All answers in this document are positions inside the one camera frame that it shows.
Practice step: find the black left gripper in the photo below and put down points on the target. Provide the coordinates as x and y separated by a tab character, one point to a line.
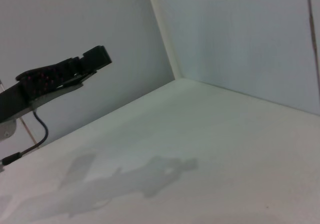
30	91

